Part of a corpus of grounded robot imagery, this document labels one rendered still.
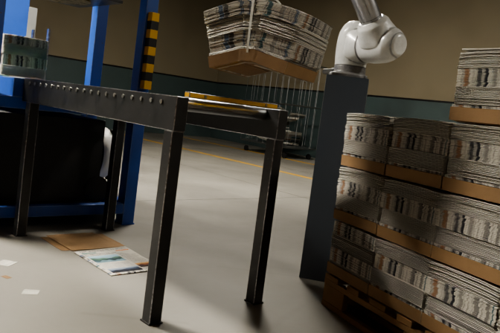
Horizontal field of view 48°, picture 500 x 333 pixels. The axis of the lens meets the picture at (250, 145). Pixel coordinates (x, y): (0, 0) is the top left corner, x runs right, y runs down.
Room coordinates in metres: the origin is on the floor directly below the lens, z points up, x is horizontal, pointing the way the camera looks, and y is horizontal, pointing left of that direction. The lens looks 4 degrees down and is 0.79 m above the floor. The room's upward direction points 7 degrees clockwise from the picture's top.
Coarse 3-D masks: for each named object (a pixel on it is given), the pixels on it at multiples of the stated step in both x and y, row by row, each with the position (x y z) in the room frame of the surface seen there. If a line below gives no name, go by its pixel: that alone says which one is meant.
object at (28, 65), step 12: (12, 36) 3.54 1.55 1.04; (24, 36) 3.59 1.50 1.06; (12, 48) 3.55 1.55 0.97; (24, 48) 3.60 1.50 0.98; (36, 48) 3.66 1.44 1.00; (12, 60) 3.56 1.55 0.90; (24, 60) 3.61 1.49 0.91; (36, 60) 3.67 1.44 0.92; (0, 72) 3.52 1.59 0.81; (12, 72) 3.58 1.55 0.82; (24, 72) 3.61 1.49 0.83; (36, 72) 3.66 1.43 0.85
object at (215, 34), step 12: (240, 0) 2.09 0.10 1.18; (204, 12) 2.16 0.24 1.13; (216, 12) 2.14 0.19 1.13; (228, 12) 2.11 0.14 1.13; (240, 12) 2.09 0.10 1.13; (216, 24) 2.14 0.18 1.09; (228, 24) 2.11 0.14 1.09; (240, 24) 2.09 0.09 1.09; (216, 36) 2.14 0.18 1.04; (228, 36) 2.11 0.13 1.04; (240, 36) 2.09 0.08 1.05; (216, 48) 2.13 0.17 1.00; (228, 48) 2.11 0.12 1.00; (240, 60) 2.08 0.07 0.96; (228, 72) 2.25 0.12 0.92; (240, 72) 2.25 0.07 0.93; (252, 72) 2.27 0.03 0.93; (264, 72) 2.30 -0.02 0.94
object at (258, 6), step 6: (246, 0) 2.08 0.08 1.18; (258, 0) 2.06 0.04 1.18; (246, 6) 2.08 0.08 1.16; (258, 6) 2.06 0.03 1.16; (246, 12) 2.08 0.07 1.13; (258, 12) 2.06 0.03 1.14; (246, 18) 2.08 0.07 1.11; (252, 18) 2.07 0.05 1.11; (258, 18) 2.06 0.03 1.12; (246, 24) 2.08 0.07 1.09; (252, 24) 2.07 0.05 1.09; (258, 24) 2.06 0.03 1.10; (246, 30) 2.08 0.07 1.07; (252, 30) 2.07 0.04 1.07; (246, 36) 2.08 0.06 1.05; (252, 36) 2.07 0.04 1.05; (246, 42) 2.08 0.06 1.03; (252, 42) 2.07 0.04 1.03; (252, 48) 2.06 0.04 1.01
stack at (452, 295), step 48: (384, 144) 2.14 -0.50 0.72; (432, 144) 1.93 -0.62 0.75; (480, 144) 1.74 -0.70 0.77; (336, 192) 2.37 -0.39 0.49; (384, 192) 2.10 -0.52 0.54; (432, 192) 1.88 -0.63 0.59; (336, 240) 2.34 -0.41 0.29; (384, 240) 2.08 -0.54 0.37; (432, 240) 1.86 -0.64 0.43; (480, 240) 1.69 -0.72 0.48; (336, 288) 2.29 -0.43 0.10; (384, 288) 2.03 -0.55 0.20; (432, 288) 1.83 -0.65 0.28; (480, 288) 1.66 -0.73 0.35
